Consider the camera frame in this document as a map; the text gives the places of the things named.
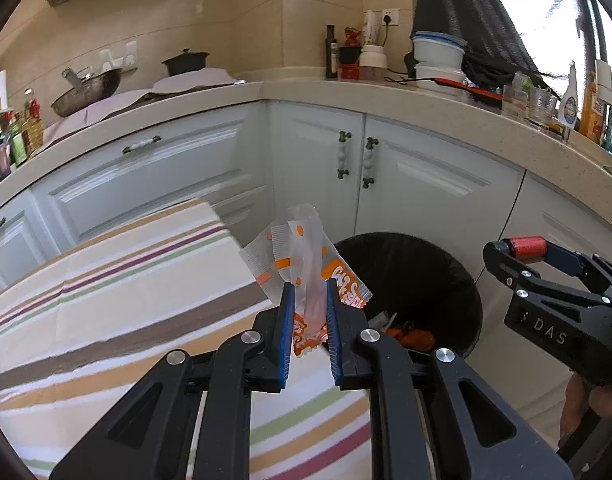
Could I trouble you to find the white chrome faucet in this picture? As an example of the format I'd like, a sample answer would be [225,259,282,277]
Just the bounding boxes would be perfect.
[593,59,612,111]

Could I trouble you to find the white round container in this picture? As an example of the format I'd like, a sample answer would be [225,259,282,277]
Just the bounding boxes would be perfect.
[415,64,466,96]

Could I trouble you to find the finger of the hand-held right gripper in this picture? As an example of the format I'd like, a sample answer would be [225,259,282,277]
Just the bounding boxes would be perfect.
[483,239,612,311]
[546,243,612,292]

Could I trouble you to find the red handled utensil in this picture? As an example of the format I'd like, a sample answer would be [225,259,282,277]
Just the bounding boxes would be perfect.
[433,77,504,103]

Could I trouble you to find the person's right hand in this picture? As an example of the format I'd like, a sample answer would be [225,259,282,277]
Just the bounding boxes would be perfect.
[560,374,612,443]

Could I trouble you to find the clear glass cup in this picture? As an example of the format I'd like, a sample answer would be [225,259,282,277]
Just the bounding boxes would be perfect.
[502,84,529,121]

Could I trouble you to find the black lidded pot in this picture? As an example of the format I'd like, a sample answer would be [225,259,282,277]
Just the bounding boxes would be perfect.
[162,49,210,77]

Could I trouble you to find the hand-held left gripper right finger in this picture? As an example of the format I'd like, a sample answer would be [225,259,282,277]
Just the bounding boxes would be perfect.
[325,277,574,480]

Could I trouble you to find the clear orange snack packet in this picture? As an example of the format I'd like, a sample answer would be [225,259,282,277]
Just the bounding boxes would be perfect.
[238,204,374,358]

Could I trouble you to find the white ceramic cabinet handle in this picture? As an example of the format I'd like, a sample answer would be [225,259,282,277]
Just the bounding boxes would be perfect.
[362,136,379,190]
[338,131,353,179]

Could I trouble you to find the metal wok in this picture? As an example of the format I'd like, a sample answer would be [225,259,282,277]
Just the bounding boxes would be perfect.
[50,66,123,117]

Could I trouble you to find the orange bottle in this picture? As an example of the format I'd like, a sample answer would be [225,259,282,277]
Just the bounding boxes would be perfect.
[580,72,604,143]

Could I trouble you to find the glass measuring cup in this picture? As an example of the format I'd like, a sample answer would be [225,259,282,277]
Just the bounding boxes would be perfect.
[528,87,558,128]

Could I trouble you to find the red and black container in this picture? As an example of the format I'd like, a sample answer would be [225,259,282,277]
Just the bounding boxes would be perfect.
[343,27,361,81]

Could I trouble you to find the cluster of condiment bottles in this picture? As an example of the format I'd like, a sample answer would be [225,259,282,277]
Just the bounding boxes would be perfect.
[0,87,47,191]

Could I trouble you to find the long white cabinet handle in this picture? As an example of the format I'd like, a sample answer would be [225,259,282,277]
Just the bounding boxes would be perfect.
[122,136,163,155]

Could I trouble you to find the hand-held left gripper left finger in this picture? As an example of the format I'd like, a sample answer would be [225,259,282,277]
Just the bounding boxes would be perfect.
[48,282,297,480]

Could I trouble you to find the clear food bag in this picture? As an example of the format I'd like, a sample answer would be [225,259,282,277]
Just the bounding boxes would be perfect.
[362,10,381,46]

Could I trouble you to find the dark glass bottle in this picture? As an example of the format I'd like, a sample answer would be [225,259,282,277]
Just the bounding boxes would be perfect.
[327,25,339,79]

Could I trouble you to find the bright window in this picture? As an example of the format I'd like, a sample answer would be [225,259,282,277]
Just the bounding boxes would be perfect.
[478,0,612,81]

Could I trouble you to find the white kitchen cabinet unit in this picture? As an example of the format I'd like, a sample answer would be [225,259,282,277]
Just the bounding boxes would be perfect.
[0,77,612,426]

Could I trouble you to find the striped tablecloth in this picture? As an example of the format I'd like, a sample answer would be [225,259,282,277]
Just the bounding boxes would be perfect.
[0,197,374,480]

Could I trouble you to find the white spray bottle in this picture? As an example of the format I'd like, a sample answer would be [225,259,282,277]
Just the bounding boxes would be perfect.
[558,61,580,133]

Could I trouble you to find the orange crumpled wrapper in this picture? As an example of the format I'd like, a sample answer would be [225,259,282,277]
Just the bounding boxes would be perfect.
[386,327,437,352]

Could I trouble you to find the dark mesh cloth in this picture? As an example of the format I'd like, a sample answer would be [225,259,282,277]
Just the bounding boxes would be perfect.
[411,0,541,91]

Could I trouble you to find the black power cable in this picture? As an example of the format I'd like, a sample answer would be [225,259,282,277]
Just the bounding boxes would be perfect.
[383,17,417,86]

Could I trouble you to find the white bin with black liner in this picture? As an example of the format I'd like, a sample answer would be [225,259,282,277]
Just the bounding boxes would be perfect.
[332,231,484,361]

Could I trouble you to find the pale stove cover cloth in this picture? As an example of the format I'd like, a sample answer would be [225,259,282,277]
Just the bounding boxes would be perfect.
[43,67,247,151]

